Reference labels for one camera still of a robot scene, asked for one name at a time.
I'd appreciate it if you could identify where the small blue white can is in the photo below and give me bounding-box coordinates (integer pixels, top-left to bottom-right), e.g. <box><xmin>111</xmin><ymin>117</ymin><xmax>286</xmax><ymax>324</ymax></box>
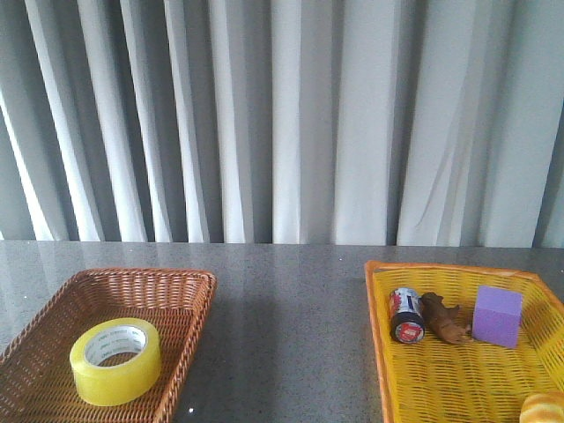
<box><xmin>389</xmin><ymin>287</ymin><xmax>426</xmax><ymax>344</ymax></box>

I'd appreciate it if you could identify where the yellow woven basket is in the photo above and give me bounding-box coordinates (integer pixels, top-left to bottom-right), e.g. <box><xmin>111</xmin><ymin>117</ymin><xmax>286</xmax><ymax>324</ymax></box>
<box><xmin>365</xmin><ymin>261</ymin><xmax>563</xmax><ymax>422</ymax></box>

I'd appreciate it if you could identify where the yellow transparent tape roll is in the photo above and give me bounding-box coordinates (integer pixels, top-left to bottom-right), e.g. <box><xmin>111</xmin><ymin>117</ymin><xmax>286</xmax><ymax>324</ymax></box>
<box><xmin>69</xmin><ymin>317</ymin><xmax>161</xmax><ymax>407</ymax></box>

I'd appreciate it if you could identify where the toy croissant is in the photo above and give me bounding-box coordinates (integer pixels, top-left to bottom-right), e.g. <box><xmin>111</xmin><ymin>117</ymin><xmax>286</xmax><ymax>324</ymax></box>
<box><xmin>519</xmin><ymin>391</ymin><xmax>564</xmax><ymax>423</ymax></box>

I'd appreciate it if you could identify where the white grey curtain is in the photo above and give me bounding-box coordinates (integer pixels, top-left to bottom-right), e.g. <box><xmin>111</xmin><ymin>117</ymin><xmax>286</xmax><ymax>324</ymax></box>
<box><xmin>1</xmin><ymin>1</ymin><xmax>563</xmax><ymax>248</ymax></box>

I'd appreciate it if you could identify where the brown woven basket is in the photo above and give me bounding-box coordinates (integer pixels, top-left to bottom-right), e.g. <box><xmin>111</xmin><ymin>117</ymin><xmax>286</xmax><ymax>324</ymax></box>
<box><xmin>1</xmin><ymin>269</ymin><xmax>217</xmax><ymax>422</ymax></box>

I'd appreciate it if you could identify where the brown toy animal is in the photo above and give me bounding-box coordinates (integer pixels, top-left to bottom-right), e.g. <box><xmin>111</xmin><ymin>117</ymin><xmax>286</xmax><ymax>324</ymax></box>
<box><xmin>420</xmin><ymin>292</ymin><xmax>472</xmax><ymax>345</ymax></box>

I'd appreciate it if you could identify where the purple foam cube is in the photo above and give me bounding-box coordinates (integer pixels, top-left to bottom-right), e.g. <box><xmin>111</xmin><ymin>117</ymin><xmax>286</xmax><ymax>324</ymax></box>
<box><xmin>472</xmin><ymin>286</ymin><xmax>523</xmax><ymax>349</ymax></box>

